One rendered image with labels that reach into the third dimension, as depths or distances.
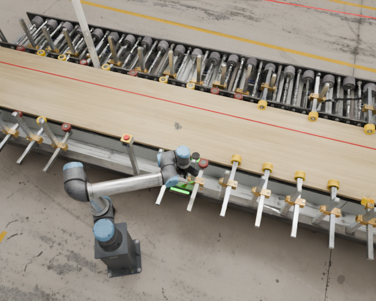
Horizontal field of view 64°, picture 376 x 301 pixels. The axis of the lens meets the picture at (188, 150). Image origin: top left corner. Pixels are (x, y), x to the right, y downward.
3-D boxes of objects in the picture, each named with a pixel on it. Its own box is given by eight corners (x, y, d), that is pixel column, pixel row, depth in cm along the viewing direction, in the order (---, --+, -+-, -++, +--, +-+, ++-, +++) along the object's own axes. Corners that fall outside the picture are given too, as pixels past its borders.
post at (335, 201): (314, 226, 239) (340, 202, 199) (310, 225, 240) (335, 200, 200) (315, 222, 241) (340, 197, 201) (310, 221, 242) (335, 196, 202)
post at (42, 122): (63, 154, 275) (42, 122, 235) (59, 154, 276) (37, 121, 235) (65, 151, 277) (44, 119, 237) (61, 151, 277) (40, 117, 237)
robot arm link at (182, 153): (173, 146, 195) (188, 142, 196) (174, 156, 205) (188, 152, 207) (176, 157, 190) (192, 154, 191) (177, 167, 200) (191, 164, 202)
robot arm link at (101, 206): (96, 226, 235) (57, 184, 172) (94, 206, 245) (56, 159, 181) (116, 221, 237) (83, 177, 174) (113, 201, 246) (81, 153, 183)
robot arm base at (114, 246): (123, 249, 236) (120, 246, 227) (98, 253, 234) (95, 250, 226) (122, 226, 246) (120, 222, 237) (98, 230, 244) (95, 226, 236)
